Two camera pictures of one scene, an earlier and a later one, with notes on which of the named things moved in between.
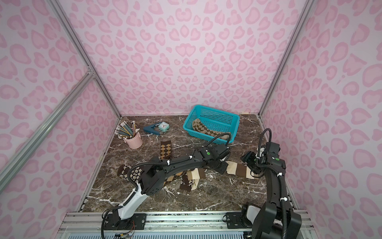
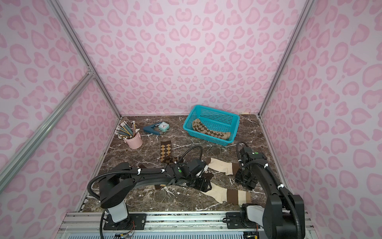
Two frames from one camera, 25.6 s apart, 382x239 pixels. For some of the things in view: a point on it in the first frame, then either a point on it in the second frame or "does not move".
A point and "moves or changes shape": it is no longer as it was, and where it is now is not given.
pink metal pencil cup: (134, 143) does not move
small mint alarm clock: (163, 126) does not move
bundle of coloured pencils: (125, 131) does not move
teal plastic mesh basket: (208, 123) does not move
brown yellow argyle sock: (165, 148) does not move
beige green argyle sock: (198, 125) does not move
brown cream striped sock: (240, 170) moves or changes shape
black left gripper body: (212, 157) to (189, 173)
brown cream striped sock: (190, 180) moves or changes shape
